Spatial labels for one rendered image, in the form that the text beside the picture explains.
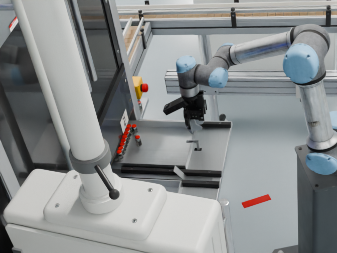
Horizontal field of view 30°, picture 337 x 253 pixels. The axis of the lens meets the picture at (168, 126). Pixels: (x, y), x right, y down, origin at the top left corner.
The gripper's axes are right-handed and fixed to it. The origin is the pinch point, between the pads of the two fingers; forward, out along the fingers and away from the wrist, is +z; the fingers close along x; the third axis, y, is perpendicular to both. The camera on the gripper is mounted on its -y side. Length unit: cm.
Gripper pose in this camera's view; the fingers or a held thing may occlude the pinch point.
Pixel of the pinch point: (190, 130)
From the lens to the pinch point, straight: 256.9
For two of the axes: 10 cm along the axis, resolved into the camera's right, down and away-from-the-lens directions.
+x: 2.0, -6.6, 7.3
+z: 1.4, 7.5, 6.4
